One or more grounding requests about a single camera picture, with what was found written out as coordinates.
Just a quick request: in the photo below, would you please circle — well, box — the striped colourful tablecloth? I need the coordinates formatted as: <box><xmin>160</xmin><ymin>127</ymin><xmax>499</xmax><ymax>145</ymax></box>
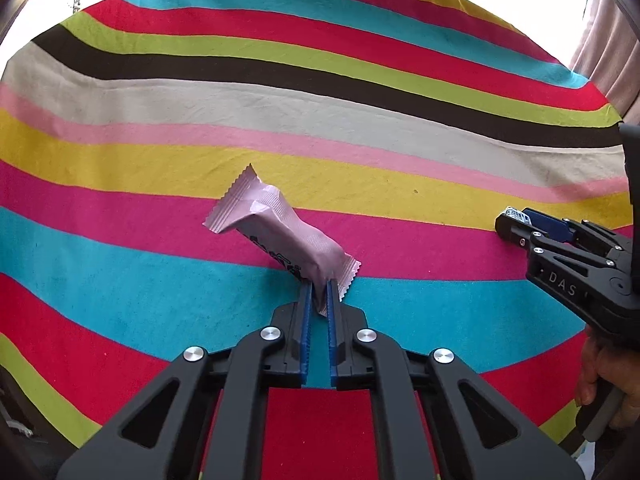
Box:
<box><xmin>0</xmin><ymin>0</ymin><xmax>626</xmax><ymax>480</ymax></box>

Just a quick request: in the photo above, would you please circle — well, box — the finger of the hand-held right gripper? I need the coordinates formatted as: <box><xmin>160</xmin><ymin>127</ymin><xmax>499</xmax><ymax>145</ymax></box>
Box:
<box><xmin>522</xmin><ymin>207</ymin><xmax>634</xmax><ymax>257</ymax></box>
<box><xmin>494</xmin><ymin>211</ymin><xmax>615</xmax><ymax>272</ymax></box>

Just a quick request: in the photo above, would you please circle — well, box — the pink snack bar packet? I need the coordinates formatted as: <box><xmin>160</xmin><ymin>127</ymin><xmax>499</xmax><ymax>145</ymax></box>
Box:
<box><xmin>204</xmin><ymin>164</ymin><xmax>362</xmax><ymax>318</ymax></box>

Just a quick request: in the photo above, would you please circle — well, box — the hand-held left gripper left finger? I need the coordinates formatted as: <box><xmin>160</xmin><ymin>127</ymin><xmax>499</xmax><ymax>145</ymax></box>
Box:
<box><xmin>57</xmin><ymin>282</ymin><xmax>315</xmax><ymax>480</ymax></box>

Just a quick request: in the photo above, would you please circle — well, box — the person's right hand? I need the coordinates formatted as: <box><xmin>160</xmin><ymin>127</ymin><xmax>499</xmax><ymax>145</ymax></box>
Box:
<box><xmin>575</xmin><ymin>332</ymin><xmax>640</xmax><ymax>429</ymax></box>

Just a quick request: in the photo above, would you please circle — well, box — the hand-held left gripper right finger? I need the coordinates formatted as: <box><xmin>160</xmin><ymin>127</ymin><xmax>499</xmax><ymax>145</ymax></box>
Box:
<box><xmin>326</xmin><ymin>280</ymin><xmax>586</xmax><ymax>480</ymax></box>

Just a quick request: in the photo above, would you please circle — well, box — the beige curtain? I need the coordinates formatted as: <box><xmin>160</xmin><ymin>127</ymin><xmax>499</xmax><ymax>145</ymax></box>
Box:
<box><xmin>570</xmin><ymin>0</ymin><xmax>640</xmax><ymax>126</ymax></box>

